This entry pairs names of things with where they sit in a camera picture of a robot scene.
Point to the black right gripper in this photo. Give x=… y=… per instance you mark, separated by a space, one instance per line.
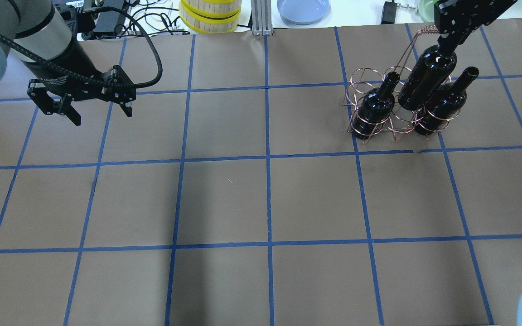
x=461 y=28

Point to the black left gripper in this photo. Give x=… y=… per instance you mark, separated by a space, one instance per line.
x=67 y=68

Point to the dark glass wine bottle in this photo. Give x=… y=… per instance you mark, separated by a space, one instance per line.
x=433 y=67

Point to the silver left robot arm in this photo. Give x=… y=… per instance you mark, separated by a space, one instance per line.
x=38 y=26

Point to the yellow bamboo steamer basket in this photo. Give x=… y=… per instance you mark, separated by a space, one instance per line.
x=210 y=16

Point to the green bowl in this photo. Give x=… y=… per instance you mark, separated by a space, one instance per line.
x=426 y=10

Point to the dark bottle in rack left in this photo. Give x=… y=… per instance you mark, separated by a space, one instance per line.
x=445 y=104

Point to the dark bottle in rack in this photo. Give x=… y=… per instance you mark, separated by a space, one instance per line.
x=375 y=108
x=445 y=104

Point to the black power brick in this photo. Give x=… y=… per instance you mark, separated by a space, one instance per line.
x=110 y=23

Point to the dark bottle in rack right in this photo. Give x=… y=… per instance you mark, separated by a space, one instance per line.
x=375 y=108

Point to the blue plate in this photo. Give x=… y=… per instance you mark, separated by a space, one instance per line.
x=303 y=12

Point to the black cable adapter right table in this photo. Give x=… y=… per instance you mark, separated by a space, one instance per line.
x=389 y=12

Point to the copper wire wine rack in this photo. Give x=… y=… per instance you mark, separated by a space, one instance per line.
x=401 y=121

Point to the aluminium frame post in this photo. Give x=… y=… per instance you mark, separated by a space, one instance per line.
x=262 y=24

